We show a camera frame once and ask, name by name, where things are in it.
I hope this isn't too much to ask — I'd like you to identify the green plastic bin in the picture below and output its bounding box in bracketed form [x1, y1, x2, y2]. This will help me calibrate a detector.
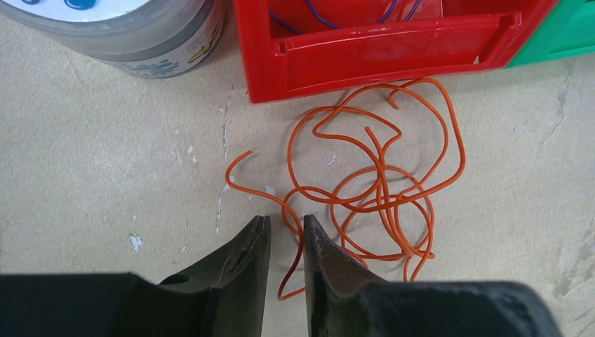
[507, 0, 594, 68]

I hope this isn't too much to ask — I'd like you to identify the orange thin cable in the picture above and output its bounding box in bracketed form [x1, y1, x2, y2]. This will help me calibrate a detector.
[225, 77, 467, 301]

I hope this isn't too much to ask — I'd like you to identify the red plastic bin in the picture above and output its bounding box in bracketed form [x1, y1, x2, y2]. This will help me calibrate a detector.
[234, 1, 555, 103]

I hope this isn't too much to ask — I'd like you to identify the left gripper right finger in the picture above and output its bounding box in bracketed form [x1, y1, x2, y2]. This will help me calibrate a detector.
[304, 215, 561, 336]

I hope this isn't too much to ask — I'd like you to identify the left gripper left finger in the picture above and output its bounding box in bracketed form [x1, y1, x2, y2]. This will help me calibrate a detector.
[1, 216, 271, 336]

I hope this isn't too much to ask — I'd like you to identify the blue white round tin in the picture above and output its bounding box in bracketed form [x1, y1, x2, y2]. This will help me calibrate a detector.
[1, 0, 226, 79]

